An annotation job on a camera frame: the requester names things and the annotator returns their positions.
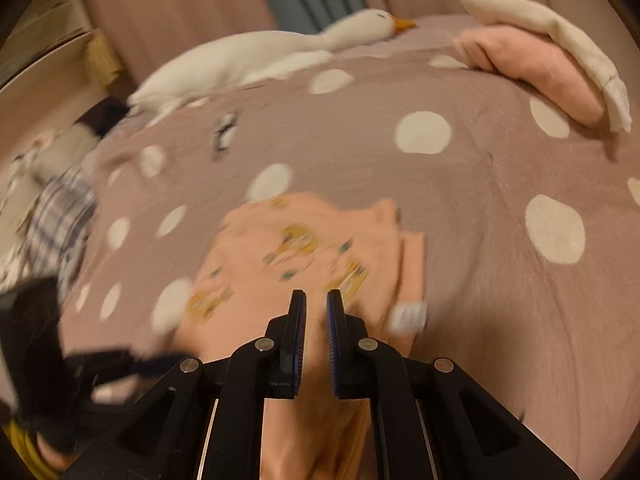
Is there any plaid grey cloth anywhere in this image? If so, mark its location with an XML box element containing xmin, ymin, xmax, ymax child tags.
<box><xmin>1</xmin><ymin>166</ymin><xmax>96</xmax><ymax>300</ymax></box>

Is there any yellow sleeve forearm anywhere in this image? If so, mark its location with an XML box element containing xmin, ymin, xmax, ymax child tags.
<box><xmin>2</xmin><ymin>420</ymin><xmax>61</xmax><ymax>480</ymax></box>

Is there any white shelf unit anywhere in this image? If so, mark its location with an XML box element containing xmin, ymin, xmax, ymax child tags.
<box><xmin>1</xmin><ymin>0</ymin><xmax>131</xmax><ymax>170</ymax></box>

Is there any mauve polka dot duvet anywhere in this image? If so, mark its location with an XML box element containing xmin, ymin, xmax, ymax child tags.
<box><xmin>62</xmin><ymin>16</ymin><xmax>639</xmax><ymax>479</ymax></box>

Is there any peach cartoon print garment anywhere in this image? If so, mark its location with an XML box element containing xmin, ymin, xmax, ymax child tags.
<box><xmin>174</xmin><ymin>193</ymin><xmax>426</xmax><ymax>479</ymax></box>

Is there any white goose plush toy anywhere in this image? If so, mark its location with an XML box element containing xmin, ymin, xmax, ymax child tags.
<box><xmin>127</xmin><ymin>9</ymin><xmax>416</xmax><ymax>125</ymax></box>

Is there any white folded cloth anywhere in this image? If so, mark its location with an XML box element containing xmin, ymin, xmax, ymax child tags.
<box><xmin>460</xmin><ymin>0</ymin><xmax>632</xmax><ymax>133</ymax></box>

